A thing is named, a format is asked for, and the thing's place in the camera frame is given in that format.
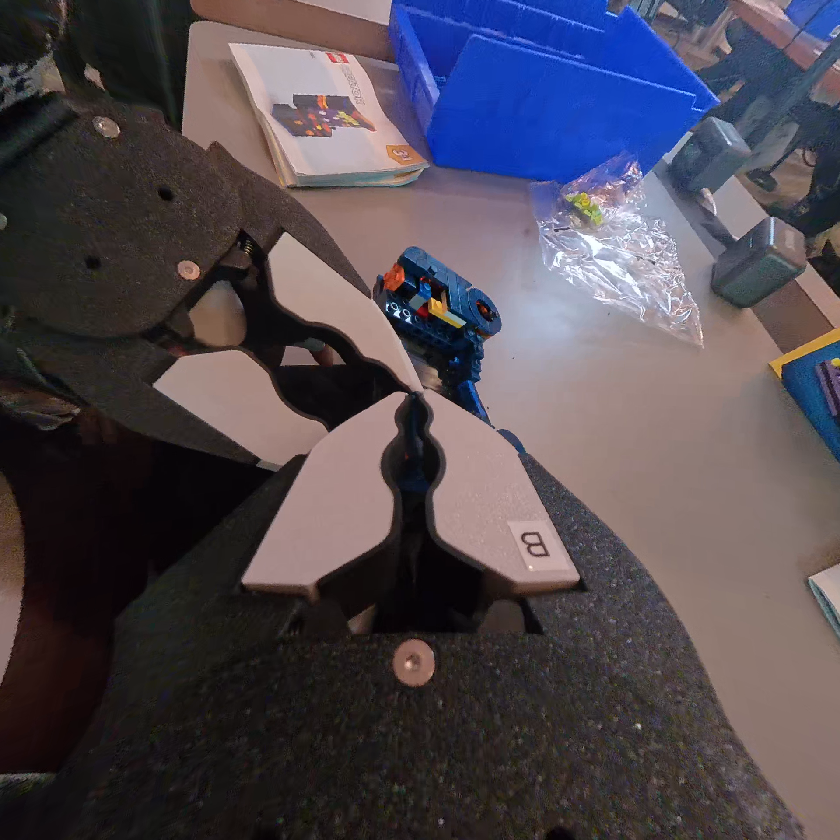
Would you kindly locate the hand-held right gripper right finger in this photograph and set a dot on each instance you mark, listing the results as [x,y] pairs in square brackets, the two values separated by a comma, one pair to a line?
[485,505]

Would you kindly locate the thick white instruction booklet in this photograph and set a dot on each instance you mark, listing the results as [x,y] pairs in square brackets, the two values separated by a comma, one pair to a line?
[328,111]

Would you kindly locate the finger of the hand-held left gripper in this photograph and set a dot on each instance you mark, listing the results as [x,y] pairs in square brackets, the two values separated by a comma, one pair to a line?
[229,400]
[328,295]

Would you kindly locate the grey desk with wooden edge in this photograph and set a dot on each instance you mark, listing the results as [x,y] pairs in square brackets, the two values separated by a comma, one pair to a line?
[275,19]

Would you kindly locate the clear plastic bag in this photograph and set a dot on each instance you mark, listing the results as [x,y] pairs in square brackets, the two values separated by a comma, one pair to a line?
[623,275]

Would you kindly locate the thin folded instruction booklet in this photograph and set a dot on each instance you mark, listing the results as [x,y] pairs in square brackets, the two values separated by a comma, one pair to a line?
[828,600]

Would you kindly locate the blue brick model with base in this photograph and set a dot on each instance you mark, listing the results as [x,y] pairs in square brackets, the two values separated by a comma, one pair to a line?
[453,289]

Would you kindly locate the blue storage bin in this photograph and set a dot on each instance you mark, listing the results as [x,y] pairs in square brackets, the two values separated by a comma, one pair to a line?
[558,124]
[512,13]

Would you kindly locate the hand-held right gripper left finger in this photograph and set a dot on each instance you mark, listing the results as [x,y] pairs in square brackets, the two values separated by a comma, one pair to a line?
[328,512]

